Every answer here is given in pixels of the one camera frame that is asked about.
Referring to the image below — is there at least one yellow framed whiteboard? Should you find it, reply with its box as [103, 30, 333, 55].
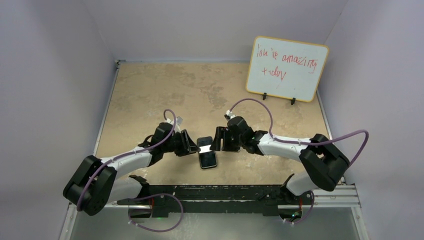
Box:
[245, 36, 330, 103]

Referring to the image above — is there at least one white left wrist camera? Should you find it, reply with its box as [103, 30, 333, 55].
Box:
[172, 116, 183, 127]

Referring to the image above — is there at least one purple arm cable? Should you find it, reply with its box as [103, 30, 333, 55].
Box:
[223, 98, 370, 226]
[76, 109, 184, 233]

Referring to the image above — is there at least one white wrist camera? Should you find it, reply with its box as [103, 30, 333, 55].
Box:
[224, 110, 236, 121]
[172, 116, 183, 127]

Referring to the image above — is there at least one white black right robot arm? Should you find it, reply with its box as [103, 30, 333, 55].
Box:
[210, 116, 350, 204]

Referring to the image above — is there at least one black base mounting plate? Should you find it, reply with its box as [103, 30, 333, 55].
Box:
[117, 184, 313, 220]

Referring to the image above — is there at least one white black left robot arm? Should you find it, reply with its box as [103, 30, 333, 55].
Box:
[62, 122, 200, 216]

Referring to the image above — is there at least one black phone silver edge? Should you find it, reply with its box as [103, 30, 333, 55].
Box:
[197, 137, 218, 169]

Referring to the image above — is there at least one black phone case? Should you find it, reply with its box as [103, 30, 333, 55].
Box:
[196, 136, 219, 170]

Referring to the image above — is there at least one aluminium frame rail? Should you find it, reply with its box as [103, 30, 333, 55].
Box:
[81, 185, 360, 216]

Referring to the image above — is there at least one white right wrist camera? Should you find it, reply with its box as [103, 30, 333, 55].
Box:
[224, 110, 236, 121]

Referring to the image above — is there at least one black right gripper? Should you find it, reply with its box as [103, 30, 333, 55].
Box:
[210, 126, 245, 152]

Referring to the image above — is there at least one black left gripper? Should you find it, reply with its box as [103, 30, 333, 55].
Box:
[162, 130, 200, 157]

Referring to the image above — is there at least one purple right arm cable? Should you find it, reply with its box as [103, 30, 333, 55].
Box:
[223, 98, 370, 226]

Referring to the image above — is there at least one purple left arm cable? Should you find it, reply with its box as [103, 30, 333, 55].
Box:
[76, 109, 184, 233]

